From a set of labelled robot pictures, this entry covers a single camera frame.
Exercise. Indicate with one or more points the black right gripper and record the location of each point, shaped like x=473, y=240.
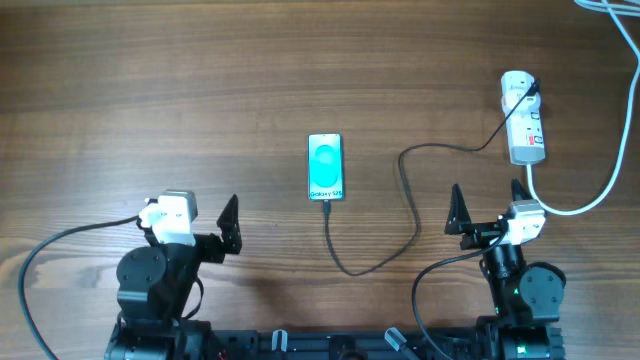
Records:
x=459, y=222

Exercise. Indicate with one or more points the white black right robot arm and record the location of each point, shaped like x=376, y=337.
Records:
x=526, y=296

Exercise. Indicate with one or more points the white USB charger plug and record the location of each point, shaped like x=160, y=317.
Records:
x=520, y=100

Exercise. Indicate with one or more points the blue Galaxy smartphone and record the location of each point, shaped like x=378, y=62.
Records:
x=325, y=167

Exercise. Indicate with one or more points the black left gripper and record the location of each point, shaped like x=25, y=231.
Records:
x=209, y=249

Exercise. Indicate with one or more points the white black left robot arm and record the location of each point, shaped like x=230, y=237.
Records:
x=155, y=281

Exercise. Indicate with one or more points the white power strip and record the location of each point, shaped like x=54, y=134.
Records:
x=524, y=130

